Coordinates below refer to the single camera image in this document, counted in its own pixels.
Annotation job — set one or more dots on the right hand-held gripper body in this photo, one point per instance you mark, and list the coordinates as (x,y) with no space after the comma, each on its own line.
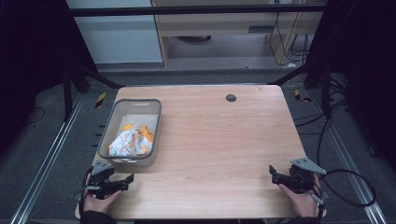
(301,175)

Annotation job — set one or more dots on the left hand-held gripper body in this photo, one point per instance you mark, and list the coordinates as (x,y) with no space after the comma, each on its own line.
(100,174)

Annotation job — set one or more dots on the person's left hand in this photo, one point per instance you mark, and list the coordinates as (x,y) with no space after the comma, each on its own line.
(100,203)

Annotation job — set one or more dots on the person's right hand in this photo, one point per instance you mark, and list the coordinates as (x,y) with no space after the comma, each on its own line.
(300,202)

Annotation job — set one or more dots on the white and orange patterned cloth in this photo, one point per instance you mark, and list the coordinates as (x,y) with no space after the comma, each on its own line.
(132,141)

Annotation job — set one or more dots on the grey plastic basket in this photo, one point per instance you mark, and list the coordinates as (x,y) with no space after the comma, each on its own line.
(115,124)

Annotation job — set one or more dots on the yellow and black tape strip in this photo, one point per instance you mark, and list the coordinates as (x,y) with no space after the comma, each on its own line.
(301,97)
(100,100)

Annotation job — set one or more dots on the black metal stand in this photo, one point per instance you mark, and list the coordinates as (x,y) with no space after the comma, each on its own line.
(67,93)
(326,93)

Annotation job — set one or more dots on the black curtain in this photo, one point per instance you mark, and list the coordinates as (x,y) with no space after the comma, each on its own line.
(28,62)
(367,62)

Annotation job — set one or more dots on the white cabinet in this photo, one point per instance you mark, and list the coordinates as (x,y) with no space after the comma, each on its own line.
(118,37)

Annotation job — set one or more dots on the light wooden desk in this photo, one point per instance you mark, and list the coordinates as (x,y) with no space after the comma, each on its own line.
(218,23)

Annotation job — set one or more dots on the aluminium floor rail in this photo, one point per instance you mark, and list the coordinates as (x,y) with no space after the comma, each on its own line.
(46,161)
(348,161)

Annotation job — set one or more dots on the black horizontal frame bar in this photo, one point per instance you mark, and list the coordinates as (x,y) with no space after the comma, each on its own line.
(186,10)

